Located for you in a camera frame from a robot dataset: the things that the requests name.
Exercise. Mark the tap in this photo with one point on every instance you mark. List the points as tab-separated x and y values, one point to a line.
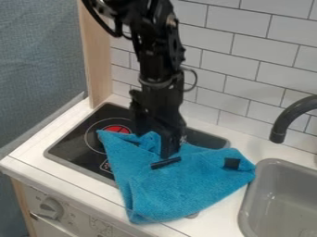
289	115

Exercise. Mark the toy stove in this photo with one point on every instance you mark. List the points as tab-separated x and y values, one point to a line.
78	145

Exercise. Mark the blue cloth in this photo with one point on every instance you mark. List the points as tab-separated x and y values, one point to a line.
181	188

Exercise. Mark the toy sink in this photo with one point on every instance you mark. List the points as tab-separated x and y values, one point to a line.
280	200

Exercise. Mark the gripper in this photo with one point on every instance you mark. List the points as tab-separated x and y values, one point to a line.
163	102

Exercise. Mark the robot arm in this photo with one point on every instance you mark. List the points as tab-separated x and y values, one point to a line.
155	37

